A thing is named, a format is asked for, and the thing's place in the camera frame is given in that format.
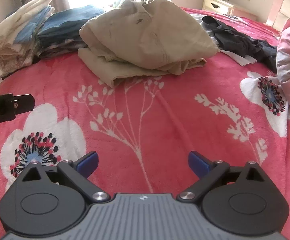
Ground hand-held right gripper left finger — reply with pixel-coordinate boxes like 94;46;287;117
22;151;111;204

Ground black garment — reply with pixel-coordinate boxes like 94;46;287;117
201;15;278;73

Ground stack of dark folded clothes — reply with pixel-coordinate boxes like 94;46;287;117
36;5;105;46
36;37;88;59

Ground pink floral blanket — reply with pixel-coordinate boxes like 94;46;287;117
0;6;290;240

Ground beige pants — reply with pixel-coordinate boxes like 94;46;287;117
77;0;220;88

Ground cream nightstand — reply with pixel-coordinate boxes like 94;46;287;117
202;0;235;16

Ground light grey garment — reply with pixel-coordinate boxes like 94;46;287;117
191;12;257;67

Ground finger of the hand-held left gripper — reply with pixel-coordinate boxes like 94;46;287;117
12;94;35;115

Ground cream folded clothes pile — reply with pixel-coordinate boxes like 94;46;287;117
0;0;54;67

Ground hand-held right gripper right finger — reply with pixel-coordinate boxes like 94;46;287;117
177;151;267;203

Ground light blue folded garment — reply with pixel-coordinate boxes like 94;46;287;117
14;5;55;43

